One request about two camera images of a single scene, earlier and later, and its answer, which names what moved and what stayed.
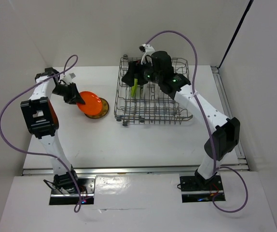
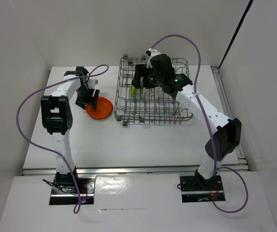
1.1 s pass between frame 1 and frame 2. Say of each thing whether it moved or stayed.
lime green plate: stayed
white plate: stayed
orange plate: moved
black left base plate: stayed
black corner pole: stayed
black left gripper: moved
